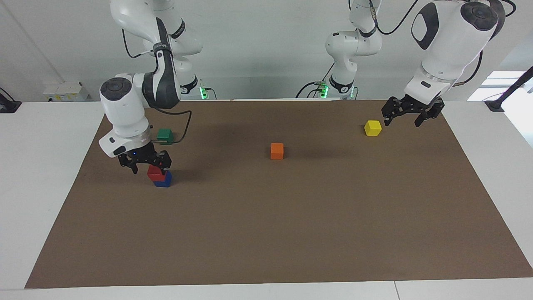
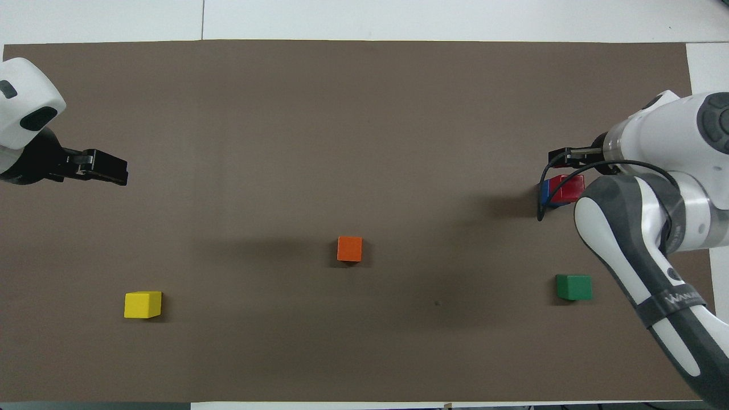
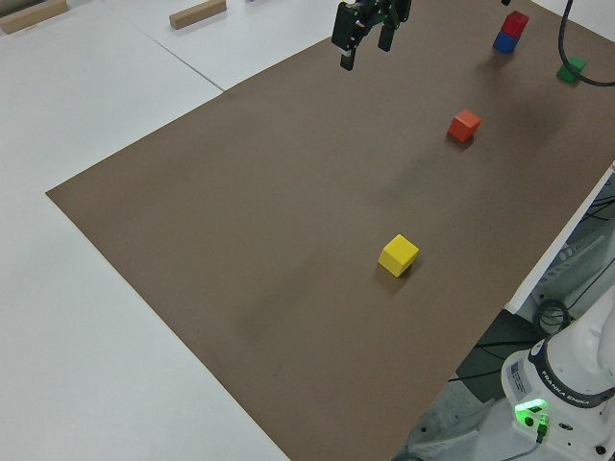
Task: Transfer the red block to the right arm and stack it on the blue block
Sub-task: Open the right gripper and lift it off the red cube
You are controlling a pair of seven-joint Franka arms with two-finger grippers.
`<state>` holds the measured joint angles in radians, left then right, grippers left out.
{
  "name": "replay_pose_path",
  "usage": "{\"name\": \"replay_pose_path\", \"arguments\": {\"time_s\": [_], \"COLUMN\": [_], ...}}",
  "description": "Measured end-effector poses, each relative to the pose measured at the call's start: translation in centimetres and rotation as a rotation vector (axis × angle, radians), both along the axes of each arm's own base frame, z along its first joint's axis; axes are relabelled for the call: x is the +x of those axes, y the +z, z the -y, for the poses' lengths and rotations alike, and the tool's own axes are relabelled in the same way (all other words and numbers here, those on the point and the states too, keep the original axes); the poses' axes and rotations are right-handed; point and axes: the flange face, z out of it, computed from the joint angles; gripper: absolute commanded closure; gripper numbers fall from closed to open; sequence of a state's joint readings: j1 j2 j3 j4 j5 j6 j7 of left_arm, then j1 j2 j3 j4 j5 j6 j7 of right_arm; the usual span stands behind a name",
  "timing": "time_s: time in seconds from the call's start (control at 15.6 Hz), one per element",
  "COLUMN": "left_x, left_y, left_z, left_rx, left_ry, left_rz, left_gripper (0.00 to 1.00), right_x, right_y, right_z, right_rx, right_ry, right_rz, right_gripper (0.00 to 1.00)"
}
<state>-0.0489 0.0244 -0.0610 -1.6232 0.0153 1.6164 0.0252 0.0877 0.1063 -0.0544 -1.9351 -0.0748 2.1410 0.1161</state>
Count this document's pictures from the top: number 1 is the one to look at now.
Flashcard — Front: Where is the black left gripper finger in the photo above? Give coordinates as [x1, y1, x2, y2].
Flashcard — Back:
[413, 99, 445, 128]
[382, 97, 406, 126]

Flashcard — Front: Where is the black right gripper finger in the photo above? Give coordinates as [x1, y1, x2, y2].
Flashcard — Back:
[118, 153, 140, 175]
[155, 151, 172, 172]

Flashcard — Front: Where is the red wooden block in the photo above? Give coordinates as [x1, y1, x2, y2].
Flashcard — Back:
[147, 164, 166, 181]

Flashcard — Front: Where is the blue wooden block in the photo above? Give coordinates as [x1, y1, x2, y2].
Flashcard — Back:
[153, 172, 173, 188]

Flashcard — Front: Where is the brown table mat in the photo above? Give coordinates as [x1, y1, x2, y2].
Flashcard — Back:
[25, 99, 533, 289]

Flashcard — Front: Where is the black table clamp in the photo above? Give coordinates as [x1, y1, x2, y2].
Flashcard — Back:
[0, 87, 22, 113]

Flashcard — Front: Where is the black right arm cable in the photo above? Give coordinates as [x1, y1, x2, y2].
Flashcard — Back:
[122, 27, 192, 144]

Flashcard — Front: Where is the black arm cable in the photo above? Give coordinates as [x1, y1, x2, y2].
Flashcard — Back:
[369, 0, 517, 86]
[122, 27, 192, 144]

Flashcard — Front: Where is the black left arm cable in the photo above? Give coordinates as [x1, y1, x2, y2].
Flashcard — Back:
[369, 0, 517, 86]

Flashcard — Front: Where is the black base cable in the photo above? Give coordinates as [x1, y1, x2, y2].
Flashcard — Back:
[296, 62, 336, 99]

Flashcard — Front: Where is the white wall box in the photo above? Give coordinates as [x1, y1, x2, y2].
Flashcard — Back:
[44, 81, 90, 102]

